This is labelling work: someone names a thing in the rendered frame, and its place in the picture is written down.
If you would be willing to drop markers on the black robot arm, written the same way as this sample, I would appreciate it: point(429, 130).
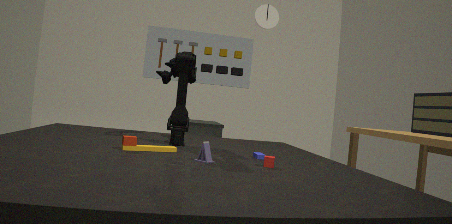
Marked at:
point(184, 63)

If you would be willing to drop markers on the yellow bar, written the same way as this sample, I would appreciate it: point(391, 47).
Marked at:
point(130, 143)

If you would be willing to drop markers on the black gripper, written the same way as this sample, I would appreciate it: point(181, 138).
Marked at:
point(166, 76)

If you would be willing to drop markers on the blue rectangular block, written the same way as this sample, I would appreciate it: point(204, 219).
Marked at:
point(258, 155)

